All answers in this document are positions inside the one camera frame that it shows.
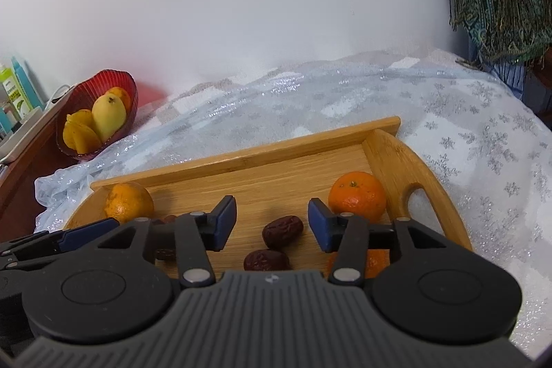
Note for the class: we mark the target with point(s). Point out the orange in red bowl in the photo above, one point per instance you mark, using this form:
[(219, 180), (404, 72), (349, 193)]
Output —
[(123, 97)]

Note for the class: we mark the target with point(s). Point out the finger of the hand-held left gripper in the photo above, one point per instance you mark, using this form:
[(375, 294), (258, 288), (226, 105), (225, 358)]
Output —
[(86, 236)]

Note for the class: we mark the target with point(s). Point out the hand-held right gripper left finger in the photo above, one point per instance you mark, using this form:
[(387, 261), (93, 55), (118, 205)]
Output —
[(224, 221)]

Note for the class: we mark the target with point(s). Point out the green label white bottle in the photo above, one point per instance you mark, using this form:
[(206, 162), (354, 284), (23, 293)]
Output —
[(15, 96)]

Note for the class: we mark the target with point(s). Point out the blue striped garment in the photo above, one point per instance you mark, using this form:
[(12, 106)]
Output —
[(509, 77)]

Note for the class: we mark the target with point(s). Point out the small orange mandarin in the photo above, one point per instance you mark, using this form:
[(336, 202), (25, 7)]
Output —
[(357, 195), (377, 260)]

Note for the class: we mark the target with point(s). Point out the bamboo serving tray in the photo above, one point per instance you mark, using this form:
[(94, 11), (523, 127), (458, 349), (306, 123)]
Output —
[(267, 182)]

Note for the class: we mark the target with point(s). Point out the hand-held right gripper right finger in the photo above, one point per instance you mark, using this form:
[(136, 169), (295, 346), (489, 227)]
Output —
[(321, 228)]

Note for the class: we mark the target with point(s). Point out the brown wooden cabinet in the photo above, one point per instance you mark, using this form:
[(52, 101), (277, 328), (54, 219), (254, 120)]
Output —
[(26, 187)]

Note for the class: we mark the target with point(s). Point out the yellow fruits in basket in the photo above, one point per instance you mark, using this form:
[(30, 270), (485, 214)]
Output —
[(84, 141)]

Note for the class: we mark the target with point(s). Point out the yellow mango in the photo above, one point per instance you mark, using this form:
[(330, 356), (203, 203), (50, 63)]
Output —
[(108, 118)]

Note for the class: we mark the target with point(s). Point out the yellow starfruit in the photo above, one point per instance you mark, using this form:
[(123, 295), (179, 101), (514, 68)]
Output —
[(80, 119)]

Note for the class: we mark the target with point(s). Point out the large speckled orange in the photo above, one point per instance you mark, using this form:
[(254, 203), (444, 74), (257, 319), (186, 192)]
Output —
[(127, 200)]

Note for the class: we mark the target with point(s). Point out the dark wooden furniture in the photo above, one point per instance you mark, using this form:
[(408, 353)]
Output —
[(541, 87)]

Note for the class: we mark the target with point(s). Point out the red glass fruit bowl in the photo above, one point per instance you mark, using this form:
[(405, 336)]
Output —
[(92, 85)]

